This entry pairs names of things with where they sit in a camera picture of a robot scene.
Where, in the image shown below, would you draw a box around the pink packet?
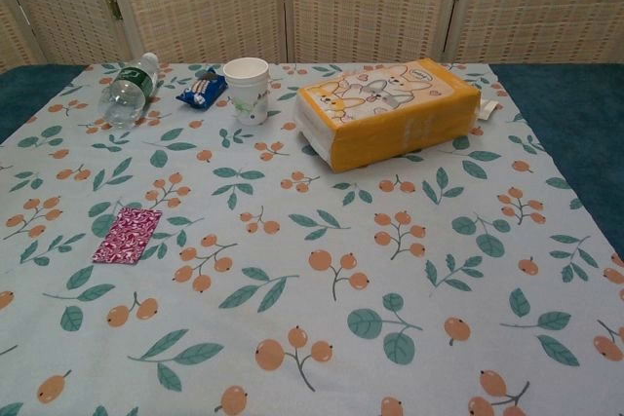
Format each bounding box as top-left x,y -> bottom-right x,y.
92,207 -> 164,267

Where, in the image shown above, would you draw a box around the yellow cartoon tissue pack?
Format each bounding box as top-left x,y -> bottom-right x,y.
295,57 -> 482,173

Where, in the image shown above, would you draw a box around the floral fruit print tablecloth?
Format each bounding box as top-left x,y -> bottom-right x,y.
0,60 -> 624,416

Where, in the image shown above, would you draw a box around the white paper cup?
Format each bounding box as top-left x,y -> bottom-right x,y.
222,57 -> 271,126

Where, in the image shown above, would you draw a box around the blue cookie snack packet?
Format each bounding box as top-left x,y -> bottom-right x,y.
175,66 -> 228,111

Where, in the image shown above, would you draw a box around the white mint paper packet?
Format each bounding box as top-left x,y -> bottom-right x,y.
476,97 -> 498,121

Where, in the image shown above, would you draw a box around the clear plastic water bottle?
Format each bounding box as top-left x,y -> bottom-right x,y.
97,52 -> 161,129

